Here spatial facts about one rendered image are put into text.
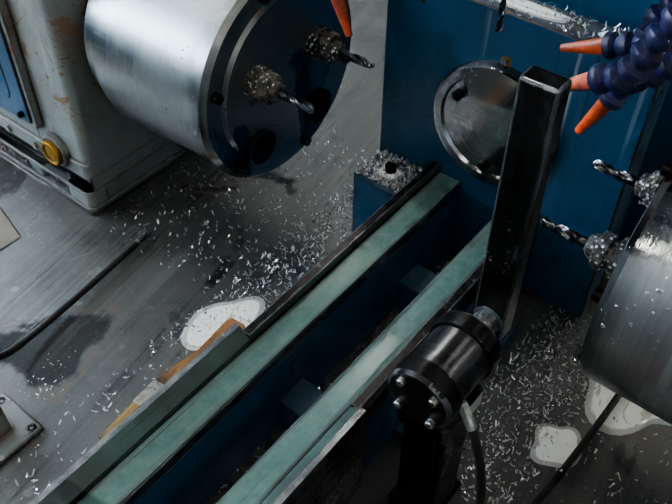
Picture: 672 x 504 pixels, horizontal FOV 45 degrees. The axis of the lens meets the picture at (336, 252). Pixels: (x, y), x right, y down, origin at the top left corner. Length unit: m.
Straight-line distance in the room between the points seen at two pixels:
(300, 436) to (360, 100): 0.68
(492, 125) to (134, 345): 0.47
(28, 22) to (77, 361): 0.38
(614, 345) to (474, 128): 0.34
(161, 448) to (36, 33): 0.50
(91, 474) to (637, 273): 0.47
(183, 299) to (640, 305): 0.56
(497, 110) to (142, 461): 0.49
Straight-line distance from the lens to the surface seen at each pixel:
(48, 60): 1.02
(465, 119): 0.91
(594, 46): 0.72
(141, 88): 0.90
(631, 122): 0.83
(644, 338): 0.66
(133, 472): 0.74
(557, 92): 0.55
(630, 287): 0.65
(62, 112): 1.06
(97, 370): 0.96
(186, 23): 0.85
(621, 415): 0.94
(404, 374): 0.63
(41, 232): 1.13
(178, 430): 0.76
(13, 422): 0.94
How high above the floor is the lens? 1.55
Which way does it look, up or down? 46 degrees down
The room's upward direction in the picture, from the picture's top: straight up
